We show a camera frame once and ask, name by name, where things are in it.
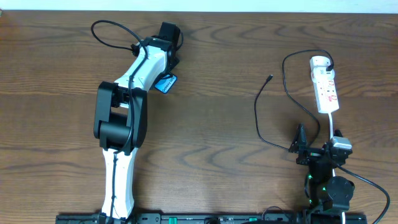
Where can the blue Samsung Galaxy smartphone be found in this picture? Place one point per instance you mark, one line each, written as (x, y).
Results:
(165, 83)

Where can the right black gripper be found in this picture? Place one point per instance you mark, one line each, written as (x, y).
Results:
(314, 152)

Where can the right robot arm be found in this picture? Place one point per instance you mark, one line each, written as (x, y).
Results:
(329, 194)

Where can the white power strip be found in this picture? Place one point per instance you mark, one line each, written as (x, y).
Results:
(325, 90)

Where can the white USB wall charger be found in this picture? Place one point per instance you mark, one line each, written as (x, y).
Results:
(320, 64)

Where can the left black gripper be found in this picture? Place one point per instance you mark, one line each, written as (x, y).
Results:
(173, 63)

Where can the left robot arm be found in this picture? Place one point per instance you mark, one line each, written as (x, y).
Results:
(120, 123)

